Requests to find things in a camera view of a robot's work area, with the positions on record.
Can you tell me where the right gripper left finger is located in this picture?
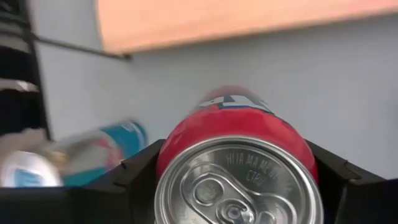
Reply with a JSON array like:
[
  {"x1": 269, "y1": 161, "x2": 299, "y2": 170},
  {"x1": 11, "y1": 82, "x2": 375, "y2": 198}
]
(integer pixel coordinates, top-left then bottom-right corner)
[{"x1": 0, "y1": 139, "x2": 166, "y2": 224}]

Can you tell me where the silver blue Red Bull can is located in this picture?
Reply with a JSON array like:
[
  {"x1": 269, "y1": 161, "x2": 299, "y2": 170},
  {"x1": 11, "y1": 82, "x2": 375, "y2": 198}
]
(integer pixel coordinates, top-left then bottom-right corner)
[{"x1": 0, "y1": 120, "x2": 149, "y2": 188}]

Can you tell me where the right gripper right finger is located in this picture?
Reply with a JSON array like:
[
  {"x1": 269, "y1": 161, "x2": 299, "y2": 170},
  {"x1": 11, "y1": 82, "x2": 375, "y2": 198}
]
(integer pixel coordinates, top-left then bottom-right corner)
[{"x1": 306, "y1": 139, "x2": 398, "y2": 224}]

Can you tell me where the black aluminium rig frame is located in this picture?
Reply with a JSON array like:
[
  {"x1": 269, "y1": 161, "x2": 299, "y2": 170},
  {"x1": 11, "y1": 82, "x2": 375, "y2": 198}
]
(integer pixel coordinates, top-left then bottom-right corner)
[{"x1": 0, "y1": 0, "x2": 50, "y2": 139}]

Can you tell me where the red Fanta soda can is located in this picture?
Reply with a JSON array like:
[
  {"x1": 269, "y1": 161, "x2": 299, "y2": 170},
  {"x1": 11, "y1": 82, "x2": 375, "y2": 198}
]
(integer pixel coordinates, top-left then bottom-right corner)
[{"x1": 154, "y1": 85, "x2": 325, "y2": 224}]

